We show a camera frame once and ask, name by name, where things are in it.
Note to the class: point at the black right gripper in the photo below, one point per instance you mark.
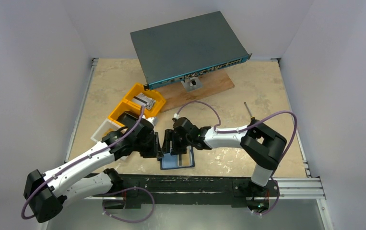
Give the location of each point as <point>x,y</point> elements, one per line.
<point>175,141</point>

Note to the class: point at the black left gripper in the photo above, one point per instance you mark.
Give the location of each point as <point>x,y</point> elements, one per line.
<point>155,151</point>

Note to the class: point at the gold magnetic stripe card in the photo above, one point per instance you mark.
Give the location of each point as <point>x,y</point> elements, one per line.
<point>184,160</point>

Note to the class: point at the navy blue card holder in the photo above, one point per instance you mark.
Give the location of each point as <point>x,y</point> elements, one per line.
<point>169,162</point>

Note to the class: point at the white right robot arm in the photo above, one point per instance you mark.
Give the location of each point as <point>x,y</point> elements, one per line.
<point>263,144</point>

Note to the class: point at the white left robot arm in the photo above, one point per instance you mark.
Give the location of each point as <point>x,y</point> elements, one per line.
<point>48,193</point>

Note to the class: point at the grey cards in bin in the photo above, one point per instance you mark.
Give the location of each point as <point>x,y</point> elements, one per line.
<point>142,100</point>

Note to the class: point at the black item in bin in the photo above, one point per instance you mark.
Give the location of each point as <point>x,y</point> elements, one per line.
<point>127,117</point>

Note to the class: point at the white plastic bin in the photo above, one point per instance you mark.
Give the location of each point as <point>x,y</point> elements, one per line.
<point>106,127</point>

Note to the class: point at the yellow plastic bin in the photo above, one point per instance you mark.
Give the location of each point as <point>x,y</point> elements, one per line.
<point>127,105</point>

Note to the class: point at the wooden board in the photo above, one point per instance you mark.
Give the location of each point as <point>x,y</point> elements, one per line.
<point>211,83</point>

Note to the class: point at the yellow black screwdriver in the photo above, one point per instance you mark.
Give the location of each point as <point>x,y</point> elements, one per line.
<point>252,117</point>

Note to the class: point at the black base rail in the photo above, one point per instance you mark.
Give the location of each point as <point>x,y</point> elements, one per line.
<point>182,190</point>

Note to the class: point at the grey metal switch stand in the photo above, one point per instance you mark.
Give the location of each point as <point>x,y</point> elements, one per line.
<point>191,84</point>

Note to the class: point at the grey network switch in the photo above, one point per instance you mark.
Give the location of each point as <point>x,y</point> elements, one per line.
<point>188,48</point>

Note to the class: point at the aluminium frame rail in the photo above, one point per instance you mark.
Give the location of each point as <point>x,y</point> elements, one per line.
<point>301,188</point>

